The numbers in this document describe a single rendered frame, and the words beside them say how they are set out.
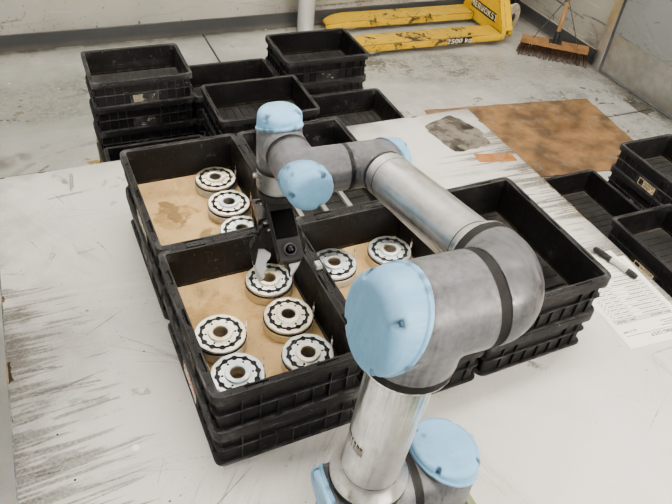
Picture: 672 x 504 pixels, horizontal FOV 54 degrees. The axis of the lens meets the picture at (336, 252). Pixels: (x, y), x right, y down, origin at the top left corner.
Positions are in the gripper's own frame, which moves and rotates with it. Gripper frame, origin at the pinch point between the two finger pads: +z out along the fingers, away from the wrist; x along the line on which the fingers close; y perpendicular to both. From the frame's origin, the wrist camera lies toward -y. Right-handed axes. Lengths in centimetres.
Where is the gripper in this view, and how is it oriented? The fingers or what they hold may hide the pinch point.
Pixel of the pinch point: (276, 276)
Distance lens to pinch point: 128.2
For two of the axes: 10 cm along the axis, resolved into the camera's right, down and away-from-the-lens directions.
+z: -0.9, 7.4, 6.6
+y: -2.8, -6.6, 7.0
